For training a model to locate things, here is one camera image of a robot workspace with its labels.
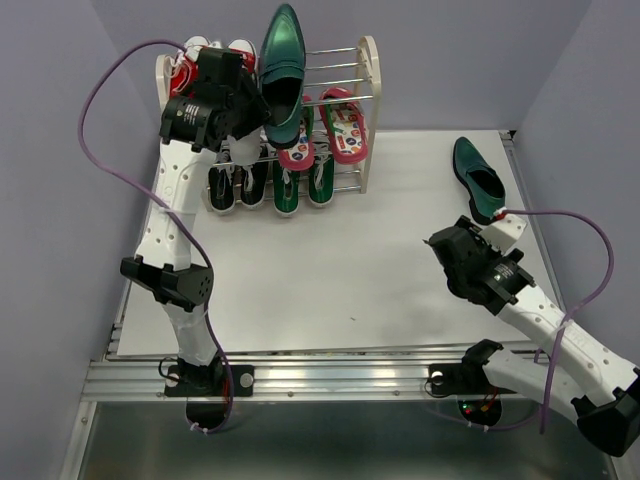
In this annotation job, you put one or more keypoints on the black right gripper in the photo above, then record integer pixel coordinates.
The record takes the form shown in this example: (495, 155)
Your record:
(473, 232)

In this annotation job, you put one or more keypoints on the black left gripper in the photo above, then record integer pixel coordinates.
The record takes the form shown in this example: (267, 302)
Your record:
(259, 109)

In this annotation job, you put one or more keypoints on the dark green loafer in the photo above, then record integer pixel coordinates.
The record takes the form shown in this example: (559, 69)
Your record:
(281, 73)
(486, 191)

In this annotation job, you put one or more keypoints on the pink slide sandal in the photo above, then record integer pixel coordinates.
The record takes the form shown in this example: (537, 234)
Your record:
(300, 156)
(345, 126)

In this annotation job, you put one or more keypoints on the green canvas sneaker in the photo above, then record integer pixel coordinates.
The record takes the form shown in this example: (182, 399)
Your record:
(321, 181)
(285, 190)

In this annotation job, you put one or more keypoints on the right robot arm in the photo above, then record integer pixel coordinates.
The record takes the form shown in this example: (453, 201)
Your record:
(583, 380)

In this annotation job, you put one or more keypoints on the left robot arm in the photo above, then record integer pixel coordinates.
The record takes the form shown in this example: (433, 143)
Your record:
(162, 263)

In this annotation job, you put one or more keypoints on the cream shoe rack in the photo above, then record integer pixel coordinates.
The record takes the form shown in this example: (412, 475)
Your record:
(352, 76)

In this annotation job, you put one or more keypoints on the red sneaker left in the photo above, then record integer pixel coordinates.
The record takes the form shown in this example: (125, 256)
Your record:
(183, 72)

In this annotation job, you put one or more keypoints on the red sneaker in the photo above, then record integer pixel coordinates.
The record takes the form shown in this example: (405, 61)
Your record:
(247, 50)
(183, 72)

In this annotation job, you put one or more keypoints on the red sneaker right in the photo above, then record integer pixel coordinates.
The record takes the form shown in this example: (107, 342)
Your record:
(247, 50)

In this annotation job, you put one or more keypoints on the white sneaker right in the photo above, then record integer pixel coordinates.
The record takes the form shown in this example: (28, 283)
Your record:
(245, 151)

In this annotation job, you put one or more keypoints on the black sneaker left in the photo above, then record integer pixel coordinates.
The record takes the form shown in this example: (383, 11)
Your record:
(221, 189)

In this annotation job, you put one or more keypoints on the black sneaker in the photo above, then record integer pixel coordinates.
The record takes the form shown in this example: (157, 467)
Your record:
(221, 189)
(253, 184)

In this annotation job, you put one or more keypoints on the black sneaker right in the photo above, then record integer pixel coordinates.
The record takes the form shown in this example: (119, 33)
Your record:
(253, 184)

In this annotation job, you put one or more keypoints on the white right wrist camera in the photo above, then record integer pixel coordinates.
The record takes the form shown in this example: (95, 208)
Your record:
(504, 232)

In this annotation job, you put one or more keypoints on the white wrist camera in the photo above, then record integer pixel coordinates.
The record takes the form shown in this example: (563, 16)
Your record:
(504, 232)
(192, 52)

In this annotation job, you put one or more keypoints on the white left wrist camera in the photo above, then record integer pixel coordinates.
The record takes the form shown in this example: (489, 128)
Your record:
(192, 52)

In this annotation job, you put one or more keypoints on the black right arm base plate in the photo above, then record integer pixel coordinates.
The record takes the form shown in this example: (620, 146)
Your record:
(447, 379)

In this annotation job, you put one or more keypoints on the aluminium table edge rail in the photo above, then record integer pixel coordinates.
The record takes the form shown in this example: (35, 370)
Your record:
(374, 375)

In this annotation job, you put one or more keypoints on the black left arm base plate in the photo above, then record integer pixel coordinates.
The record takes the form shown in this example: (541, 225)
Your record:
(182, 381)

